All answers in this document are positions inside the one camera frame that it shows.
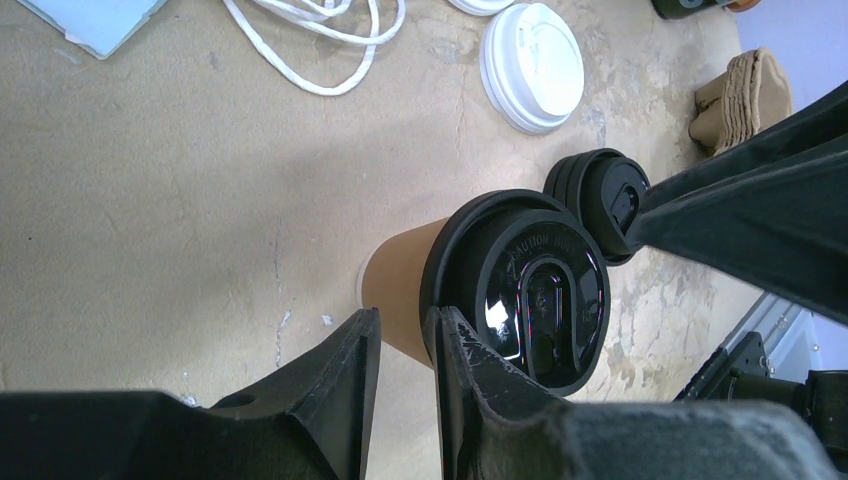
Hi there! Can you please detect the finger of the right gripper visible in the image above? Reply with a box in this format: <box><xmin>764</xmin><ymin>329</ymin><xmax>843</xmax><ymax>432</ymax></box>
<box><xmin>634</xmin><ymin>136</ymin><xmax>847</xmax><ymax>323</ymax></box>
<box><xmin>642</xmin><ymin>83</ymin><xmax>847</xmax><ymax>212</ymax></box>

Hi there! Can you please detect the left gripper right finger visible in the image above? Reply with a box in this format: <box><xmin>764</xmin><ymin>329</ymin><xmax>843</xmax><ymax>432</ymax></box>
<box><xmin>423</xmin><ymin>307</ymin><xmax>839</xmax><ymax>479</ymax></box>

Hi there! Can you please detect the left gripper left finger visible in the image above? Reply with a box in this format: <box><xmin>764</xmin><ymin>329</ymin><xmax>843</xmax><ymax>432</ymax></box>
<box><xmin>1</xmin><ymin>310</ymin><xmax>381</xmax><ymax>479</ymax></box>

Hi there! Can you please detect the brown paper coffee cup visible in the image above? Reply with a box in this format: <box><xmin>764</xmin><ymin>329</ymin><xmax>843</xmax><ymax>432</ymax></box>
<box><xmin>357</xmin><ymin>218</ymin><xmax>447</xmax><ymax>368</ymax></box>

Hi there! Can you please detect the stack of black lids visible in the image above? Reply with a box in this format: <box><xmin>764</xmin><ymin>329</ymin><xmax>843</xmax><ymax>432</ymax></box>
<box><xmin>543</xmin><ymin>148</ymin><xmax>651</xmax><ymax>266</ymax></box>

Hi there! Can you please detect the black paper cup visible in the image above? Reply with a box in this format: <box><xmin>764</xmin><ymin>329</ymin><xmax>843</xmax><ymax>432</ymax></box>
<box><xmin>651</xmin><ymin>0</ymin><xmax>760</xmax><ymax>20</ymax></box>

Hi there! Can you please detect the white cup lid lower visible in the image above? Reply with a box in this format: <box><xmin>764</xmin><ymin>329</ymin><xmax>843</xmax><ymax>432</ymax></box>
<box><xmin>479</xmin><ymin>3</ymin><xmax>585</xmax><ymax>135</ymax></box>

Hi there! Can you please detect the white cup lid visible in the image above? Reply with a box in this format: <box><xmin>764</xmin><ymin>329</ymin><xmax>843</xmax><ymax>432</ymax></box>
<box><xmin>448</xmin><ymin>0</ymin><xmax>514</xmax><ymax>17</ymax></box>
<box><xmin>479</xmin><ymin>3</ymin><xmax>585</xmax><ymax>135</ymax></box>

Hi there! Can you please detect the white cup lid upper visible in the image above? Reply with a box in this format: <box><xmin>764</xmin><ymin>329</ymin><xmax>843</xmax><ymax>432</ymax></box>
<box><xmin>448</xmin><ymin>0</ymin><xmax>514</xmax><ymax>17</ymax></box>

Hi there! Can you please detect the light blue paper bag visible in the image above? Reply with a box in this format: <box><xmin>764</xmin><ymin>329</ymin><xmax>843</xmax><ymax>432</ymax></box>
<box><xmin>14</xmin><ymin>0</ymin><xmax>408</xmax><ymax>98</ymax></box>

